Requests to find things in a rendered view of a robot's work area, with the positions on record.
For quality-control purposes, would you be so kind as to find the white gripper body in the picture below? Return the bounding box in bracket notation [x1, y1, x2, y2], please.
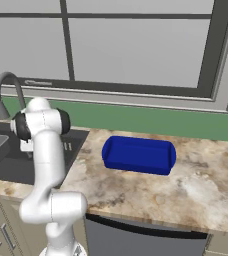
[19, 139, 34, 160]

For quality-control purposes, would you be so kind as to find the dark grey sink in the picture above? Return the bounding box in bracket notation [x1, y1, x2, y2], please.
[0, 119, 91, 186]

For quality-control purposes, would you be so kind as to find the grey gooseneck sink faucet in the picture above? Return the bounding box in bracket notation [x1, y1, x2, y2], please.
[0, 71, 28, 121]

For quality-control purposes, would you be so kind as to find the blue rectangular tray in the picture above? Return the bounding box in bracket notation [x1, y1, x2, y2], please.
[101, 135, 178, 177]

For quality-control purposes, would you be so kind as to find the grey dishwasher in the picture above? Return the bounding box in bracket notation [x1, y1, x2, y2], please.
[84, 213, 210, 256]

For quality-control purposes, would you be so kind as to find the grey framed window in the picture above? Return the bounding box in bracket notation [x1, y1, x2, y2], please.
[0, 0, 228, 115]

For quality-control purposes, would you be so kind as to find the beige cupboard front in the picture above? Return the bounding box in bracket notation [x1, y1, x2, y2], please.
[203, 232, 228, 256]

